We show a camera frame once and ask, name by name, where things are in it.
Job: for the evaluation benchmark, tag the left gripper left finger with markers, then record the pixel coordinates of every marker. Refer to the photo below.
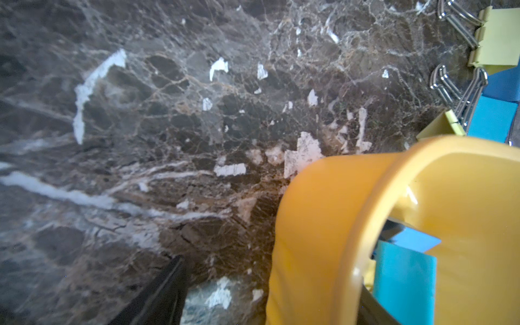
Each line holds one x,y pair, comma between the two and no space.
162,301

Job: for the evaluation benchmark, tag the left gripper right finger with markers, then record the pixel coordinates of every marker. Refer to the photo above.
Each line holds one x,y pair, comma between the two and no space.
370,311

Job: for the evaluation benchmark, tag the yellow plastic storage box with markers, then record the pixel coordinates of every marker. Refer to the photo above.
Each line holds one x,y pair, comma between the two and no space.
462,190

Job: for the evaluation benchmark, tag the blue binder clip top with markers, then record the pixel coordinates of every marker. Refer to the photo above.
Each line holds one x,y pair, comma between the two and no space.
503,85

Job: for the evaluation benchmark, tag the blue binder clip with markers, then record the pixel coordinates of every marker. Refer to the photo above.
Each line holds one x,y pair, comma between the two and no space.
503,85
407,237

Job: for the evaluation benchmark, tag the yellow binder clip top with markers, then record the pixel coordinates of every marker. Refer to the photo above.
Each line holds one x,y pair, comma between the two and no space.
493,35

